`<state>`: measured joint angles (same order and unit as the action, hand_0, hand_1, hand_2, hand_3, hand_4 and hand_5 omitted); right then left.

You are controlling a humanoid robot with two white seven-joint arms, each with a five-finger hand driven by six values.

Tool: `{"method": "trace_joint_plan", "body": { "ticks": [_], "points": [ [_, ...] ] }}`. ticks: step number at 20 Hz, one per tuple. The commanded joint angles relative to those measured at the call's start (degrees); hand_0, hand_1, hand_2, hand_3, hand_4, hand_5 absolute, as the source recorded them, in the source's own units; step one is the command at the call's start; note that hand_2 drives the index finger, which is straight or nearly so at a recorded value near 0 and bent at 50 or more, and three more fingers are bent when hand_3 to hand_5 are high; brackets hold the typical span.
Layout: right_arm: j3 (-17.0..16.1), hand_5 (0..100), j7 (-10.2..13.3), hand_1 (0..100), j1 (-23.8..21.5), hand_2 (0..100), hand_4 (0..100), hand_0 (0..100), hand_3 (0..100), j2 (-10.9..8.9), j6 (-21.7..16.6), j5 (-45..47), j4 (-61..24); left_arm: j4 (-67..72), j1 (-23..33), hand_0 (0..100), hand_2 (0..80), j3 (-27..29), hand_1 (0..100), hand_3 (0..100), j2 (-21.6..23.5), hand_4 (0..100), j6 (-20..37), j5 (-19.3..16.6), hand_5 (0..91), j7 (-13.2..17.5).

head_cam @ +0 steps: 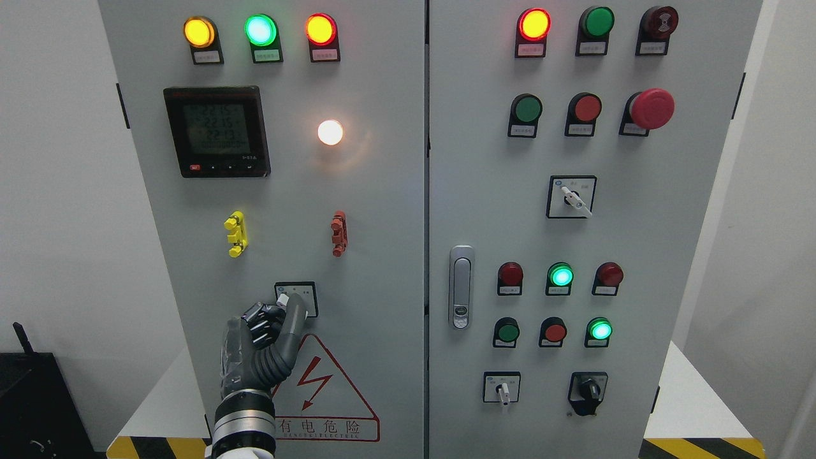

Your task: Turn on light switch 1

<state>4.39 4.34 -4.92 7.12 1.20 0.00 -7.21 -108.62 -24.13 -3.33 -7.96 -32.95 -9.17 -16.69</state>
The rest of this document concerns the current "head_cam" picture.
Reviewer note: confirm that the dark red indicator left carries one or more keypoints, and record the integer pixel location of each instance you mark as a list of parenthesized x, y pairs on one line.
[(510, 279)]

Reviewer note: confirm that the black selector knob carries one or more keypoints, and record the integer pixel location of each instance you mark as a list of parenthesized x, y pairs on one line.
[(586, 392)]

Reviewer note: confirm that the lit green push button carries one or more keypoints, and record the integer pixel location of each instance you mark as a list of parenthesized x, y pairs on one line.
[(598, 333)]

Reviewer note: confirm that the grey left cabinet door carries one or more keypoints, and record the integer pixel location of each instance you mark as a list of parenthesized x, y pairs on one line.
[(371, 298)]

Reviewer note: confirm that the small clear lamp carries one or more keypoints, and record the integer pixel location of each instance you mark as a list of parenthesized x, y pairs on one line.
[(330, 132)]

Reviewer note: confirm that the white selector switch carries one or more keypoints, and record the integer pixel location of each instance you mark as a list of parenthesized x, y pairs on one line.
[(571, 196), (502, 387)]

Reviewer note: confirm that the lit red indicator right door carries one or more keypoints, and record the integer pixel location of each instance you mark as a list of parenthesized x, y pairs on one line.
[(532, 30)]

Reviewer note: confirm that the dark red buzzer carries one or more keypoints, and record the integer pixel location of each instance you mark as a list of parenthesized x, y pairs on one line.
[(656, 27)]

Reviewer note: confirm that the grey right cabinet door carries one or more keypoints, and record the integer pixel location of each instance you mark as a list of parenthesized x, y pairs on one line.
[(490, 191)]

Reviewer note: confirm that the dark green indicator top right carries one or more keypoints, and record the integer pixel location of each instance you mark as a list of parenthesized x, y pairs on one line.
[(595, 25)]

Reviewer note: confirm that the yellow indicator light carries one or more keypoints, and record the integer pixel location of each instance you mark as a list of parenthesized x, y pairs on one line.
[(204, 43)]

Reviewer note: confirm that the red terminal connector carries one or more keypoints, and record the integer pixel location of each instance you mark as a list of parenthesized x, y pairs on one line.
[(338, 226)]

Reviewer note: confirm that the grey cabinet door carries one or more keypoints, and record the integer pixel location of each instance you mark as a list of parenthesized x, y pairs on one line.
[(490, 191), (371, 298)]

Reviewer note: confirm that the dark red indicator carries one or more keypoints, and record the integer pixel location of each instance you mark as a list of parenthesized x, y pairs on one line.
[(607, 280), (510, 279)]

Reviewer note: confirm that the green push button upper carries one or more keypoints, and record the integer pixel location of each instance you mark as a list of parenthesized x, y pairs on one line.
[(524, 115)]

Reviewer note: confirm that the red indicator light top left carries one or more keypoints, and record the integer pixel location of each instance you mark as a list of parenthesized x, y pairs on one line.
[(322, 33)]

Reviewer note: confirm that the silver door handle lock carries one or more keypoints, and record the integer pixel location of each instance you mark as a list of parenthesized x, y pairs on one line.
[(461, 260)]

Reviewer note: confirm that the lit green indicator middle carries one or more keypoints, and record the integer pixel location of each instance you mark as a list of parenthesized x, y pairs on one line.
[(560, 278)]

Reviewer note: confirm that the red push button lower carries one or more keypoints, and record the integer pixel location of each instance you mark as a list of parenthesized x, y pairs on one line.
[(553, 332)]

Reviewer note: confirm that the green push button lower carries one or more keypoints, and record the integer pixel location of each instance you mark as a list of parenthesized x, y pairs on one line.
[(506, 333)]

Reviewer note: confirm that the white selector switch lower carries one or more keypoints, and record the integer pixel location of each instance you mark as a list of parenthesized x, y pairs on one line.
[(502, 387)]

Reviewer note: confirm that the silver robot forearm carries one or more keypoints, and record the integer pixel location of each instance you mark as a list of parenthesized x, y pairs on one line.
[(245, 426)]

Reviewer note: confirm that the red emergency stop button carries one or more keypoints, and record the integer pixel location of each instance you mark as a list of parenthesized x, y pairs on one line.
[(646, 111)]

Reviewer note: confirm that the black box with antenna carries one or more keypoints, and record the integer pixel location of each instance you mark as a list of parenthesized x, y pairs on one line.
[(38, 416)]

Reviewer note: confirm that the yellow terminal connector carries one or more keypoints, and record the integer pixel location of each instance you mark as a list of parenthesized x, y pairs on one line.
[(237, 236)]

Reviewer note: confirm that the red push button upper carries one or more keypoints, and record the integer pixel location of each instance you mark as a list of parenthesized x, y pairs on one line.
[(582, 113)]

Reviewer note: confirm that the white platform with hazard stripes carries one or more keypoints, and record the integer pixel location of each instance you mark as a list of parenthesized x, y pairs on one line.
[(689, 421)]

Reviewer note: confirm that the green indicator light top left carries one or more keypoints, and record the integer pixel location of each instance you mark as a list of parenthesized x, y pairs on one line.
[(264, 39)]

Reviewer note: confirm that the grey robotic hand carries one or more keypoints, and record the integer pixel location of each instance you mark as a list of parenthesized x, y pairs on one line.
[(261, 347)]

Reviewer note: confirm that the dark red indicator right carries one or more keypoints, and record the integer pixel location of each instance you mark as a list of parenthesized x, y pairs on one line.
[(607, 280)]

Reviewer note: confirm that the white selector switch upper right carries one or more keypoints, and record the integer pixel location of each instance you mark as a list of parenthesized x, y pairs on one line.
[(571, 196)]

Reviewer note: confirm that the black digital power meter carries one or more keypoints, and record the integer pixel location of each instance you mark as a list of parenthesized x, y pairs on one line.
[(218, 132)]

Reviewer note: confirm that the red electric danger sticker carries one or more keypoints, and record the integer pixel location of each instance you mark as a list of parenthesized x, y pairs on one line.
[(319, 402)]

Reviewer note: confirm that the red push button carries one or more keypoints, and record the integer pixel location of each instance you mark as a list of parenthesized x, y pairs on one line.
[(553, 332), (582, 113)]

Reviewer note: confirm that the white rotary light switch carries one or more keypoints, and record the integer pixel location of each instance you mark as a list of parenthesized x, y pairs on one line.
[(306, 289)]

